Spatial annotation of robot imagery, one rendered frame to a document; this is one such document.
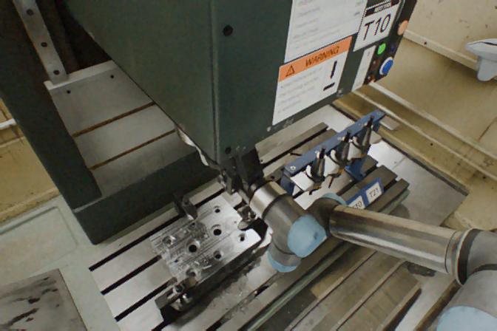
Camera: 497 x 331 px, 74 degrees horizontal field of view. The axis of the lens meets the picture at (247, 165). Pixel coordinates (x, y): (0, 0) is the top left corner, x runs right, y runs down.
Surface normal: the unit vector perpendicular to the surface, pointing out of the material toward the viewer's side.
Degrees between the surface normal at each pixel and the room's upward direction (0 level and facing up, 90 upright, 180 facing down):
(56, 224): 0
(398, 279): 8
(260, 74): 90
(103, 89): 90
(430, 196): 24
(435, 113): 90
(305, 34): 90
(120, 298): 0
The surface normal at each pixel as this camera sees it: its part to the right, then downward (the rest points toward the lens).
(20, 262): 0.04, -0.66
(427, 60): -0.77, 0.45
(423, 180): -0.28, -0.43
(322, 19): 0.63, 0.60
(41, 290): 0.36, -0.79
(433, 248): -0.79, -0.17
